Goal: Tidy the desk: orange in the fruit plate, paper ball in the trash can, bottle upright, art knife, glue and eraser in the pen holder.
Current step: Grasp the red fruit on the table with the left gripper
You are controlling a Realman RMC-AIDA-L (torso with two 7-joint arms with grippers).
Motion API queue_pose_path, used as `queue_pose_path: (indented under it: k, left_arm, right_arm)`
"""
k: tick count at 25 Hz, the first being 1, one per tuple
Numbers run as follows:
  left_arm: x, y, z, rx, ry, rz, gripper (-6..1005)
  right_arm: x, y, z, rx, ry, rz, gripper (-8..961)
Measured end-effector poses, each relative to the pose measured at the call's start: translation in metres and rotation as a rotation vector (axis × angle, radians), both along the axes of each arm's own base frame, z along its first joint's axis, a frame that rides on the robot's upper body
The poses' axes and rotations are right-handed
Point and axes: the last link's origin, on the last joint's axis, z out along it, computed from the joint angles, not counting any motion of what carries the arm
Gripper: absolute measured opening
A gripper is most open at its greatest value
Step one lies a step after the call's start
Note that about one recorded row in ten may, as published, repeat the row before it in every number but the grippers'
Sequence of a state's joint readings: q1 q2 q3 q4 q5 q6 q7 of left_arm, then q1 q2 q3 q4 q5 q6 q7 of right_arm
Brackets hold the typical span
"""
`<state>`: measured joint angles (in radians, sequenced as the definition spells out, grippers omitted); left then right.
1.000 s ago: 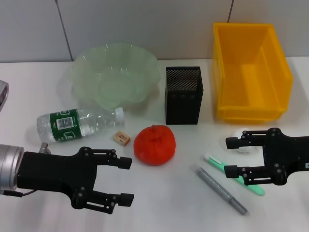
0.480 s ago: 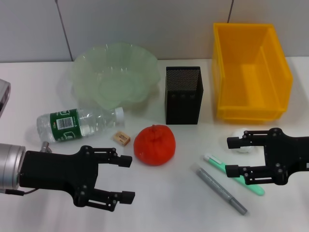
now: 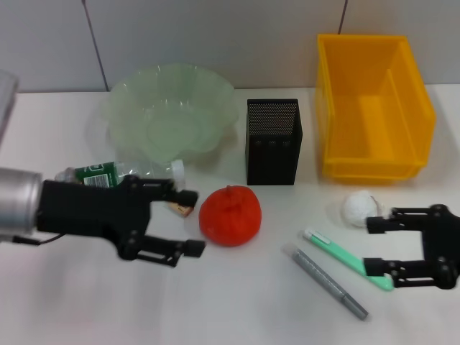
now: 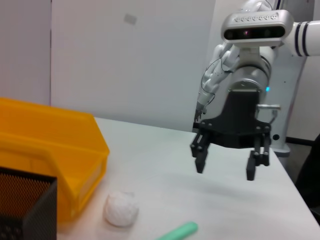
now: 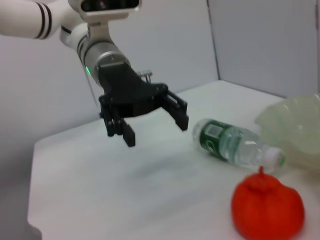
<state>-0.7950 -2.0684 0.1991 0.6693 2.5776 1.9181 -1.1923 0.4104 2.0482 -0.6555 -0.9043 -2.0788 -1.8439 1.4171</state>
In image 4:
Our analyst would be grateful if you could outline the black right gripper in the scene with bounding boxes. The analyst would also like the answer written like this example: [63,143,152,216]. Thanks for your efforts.
[190,89,273,181]

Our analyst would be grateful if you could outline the mint green pen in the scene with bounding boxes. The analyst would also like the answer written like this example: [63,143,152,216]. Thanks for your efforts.
[154,221,199,240]

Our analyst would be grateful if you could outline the white paper ball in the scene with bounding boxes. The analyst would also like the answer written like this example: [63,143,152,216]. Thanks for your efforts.
[103,191,140,227]

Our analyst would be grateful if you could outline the black mesh pen holder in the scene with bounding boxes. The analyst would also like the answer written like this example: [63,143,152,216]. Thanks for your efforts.
[0,166,59,240]

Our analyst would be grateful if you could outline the black chair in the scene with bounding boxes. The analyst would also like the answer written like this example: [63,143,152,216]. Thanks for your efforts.
[294,133,320,208]

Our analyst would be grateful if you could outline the white robot torso column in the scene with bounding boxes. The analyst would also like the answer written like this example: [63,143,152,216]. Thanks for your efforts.
[271,47,313,157]

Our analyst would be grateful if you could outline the yellow plastic storage bin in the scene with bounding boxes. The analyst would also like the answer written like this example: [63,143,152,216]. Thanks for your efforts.
[0,96,111,222]

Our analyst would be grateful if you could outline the right gripper cable with plug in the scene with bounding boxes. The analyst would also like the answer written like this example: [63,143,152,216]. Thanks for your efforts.
[256,103,281,125]

